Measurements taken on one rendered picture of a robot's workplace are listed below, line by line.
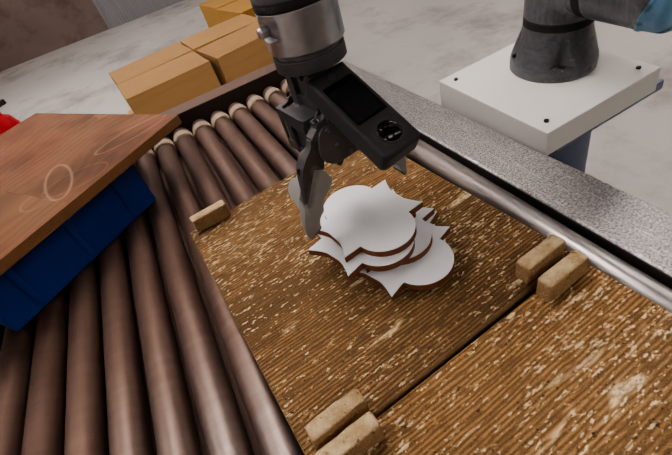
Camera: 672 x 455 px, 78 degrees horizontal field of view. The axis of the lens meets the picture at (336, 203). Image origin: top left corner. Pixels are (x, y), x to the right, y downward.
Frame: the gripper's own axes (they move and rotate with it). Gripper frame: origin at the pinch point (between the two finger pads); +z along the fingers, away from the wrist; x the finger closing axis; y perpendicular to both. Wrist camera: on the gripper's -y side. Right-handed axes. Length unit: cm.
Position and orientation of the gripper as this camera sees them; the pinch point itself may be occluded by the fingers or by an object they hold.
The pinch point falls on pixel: (363, 208)
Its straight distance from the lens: 50.6
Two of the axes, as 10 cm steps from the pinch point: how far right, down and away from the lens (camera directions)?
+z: 2.5, 7.4, 6.3
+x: -7.9, 5.3, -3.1
